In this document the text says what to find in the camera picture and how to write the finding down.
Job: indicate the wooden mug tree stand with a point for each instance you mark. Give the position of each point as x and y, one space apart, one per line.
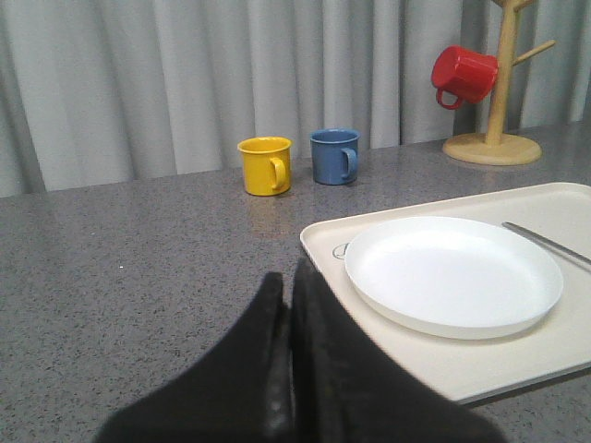
495 147

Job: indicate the silver metal fork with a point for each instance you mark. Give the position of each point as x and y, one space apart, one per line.
552 245

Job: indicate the beige rabbit serving tray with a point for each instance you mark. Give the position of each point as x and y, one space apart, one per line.
468 371

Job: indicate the yellow enamel mug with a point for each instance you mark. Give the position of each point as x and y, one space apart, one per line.
266 165

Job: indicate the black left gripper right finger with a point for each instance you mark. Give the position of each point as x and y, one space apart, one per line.
347 389

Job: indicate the blue enamel mug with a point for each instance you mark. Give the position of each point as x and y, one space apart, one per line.
334 156

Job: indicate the grey pleated curtain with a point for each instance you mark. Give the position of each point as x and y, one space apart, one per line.
100 92

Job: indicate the red enamel mug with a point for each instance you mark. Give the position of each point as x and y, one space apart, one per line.
461 75

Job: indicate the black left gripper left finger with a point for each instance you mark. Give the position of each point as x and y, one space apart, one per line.
239 391

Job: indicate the white round plate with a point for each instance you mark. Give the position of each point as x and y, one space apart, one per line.
452 277

